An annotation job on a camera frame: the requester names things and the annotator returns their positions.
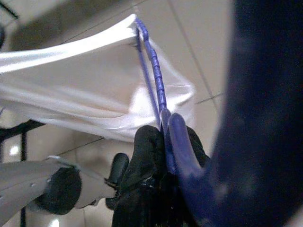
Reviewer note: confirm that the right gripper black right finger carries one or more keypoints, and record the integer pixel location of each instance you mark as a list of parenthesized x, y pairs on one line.
[(198, 149)]

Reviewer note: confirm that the sheer white garment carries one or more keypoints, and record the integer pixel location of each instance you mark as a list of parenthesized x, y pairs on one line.
[(71, 78)]

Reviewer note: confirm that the dark blue denim jacket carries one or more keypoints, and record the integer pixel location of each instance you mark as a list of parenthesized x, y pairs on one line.
[(265, 94)]

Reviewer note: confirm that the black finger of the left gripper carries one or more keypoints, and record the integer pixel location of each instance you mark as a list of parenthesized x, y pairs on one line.
[(119, 168)]

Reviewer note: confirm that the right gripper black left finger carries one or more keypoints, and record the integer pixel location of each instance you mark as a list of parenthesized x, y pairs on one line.
[(146, 153)]

